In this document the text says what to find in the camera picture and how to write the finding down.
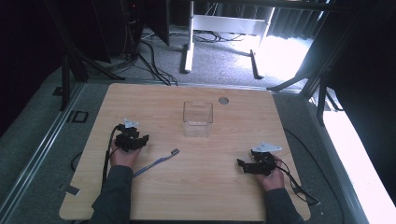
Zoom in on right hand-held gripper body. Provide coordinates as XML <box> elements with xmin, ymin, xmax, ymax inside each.
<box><xmin>244</xmin><ymin>142</ymin><xmax>283</xmax><ymax>175</ymax></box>

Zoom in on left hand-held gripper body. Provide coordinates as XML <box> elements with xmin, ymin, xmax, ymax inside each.
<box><xmin>115</xmin><ymin>118</ymin><xmax>144</xmax><ymax>153</ymax></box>

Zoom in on blue toothbrush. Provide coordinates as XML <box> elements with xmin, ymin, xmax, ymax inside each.
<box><xmin>134</xmin><ymin>147</ymin><xmax>180</xmax><ymax>178</ymax></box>

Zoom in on clear plastic container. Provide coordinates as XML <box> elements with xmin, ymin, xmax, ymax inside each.
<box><xmin>182</xmin><ymin>101</ymin><xmax>215</xmax><ymax>138</ymax></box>

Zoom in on person's left hand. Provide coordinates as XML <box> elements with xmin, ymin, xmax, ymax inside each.
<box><xmin>109</xmin><ymin>139</ymin><xmax>142</xmax><ymax>171</ymax></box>

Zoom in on person's right hand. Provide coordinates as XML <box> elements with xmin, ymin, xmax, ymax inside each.
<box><xmin>255</xmin><ymin>155</ymin><xmax>286</xmax><ymax>192</ymax></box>

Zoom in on grey tape piece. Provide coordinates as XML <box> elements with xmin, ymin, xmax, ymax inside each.
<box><xmin>58</xmin><ymin>184</ymin><xmax>81</xmax><ymax>197</ymax></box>

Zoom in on black metal stand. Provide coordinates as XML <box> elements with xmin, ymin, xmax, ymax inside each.
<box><xmin>266</xmin><ymin>12</ymin><xmax>344</xmax><ymax>126</ymax></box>
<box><xmin>43</xmin><ymin>0</ymin><xmax>126</xmax><ymax>112</ymax></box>

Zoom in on dark computer tower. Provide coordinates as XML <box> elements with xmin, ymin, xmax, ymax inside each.
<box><xmin>92</xmin><ymin>0</ymin><xmax>145</xmax><ymax>63</ymax></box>

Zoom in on dark curtain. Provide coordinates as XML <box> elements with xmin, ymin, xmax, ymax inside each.
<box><xmin>267</xmin><ymin>6</ymin><xmax>325</xmax><ymax>40</ymax></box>

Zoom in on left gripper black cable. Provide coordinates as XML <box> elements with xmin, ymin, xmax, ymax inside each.
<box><xmin>101</xmin><ymin>124</ymin><xmax>125</xmax><ymax>189</ymax></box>

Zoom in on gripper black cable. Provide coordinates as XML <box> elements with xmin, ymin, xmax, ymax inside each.
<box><xmin>274</xmin><ymin>157</ymin><xmax>321</xmax><ymax>207</ymax></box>
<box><xmin>101</xmin><ymin>124</ymin><xmax>125</xmax><ymax>189</ymax></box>

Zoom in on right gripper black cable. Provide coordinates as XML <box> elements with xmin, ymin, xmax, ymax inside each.
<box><xmin>274</xmin><ymin>157</ymin><xmax>321</xmax><ymax>207</ymax></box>

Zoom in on black rectangular floor bracket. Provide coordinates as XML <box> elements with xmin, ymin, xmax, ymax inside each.
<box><xmin>65</xmin><ymin>109</ymin><xmax>90</xmax><ymax>124</ymax></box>

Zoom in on black floor cable loop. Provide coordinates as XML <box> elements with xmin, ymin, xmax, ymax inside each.
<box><xmin>70</xmin><ymin>151</ymin><xmax>84</xmax><ymax>173</ymax></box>

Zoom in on thin black floor cable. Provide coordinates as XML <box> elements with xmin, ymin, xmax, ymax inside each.
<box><xmin>283</xmin><ymin>127</ymin><xmax>347</xmax><ymax>224</ymax></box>

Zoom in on bundle of black floor cables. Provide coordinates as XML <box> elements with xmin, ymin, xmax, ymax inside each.
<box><xmin>136</xmin><ymin>39</ymin><xmax>179</xmax><ymax>87</ymax></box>

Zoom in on aluminium floor rail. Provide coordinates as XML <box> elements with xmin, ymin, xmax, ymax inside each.
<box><xmin>302</xmin><ymin>95</ymin><xmax>372</xmax><ymax>224</ymax></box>
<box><xmin>0</xmin><ymin>81</ymin><xmax>86</xmax><ymax>216</ymax></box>

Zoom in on cables under white desk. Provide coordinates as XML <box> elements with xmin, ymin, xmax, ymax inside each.
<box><xmin>192</xmin><ymin>29</ymin><xmax>248</xmax><ymax>44</ymax></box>

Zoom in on white desk frame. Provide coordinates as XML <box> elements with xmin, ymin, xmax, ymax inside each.
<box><xmin>179</xmin><ymin>0</ymin><xmax>276</xmax><ymax>80</ymax></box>

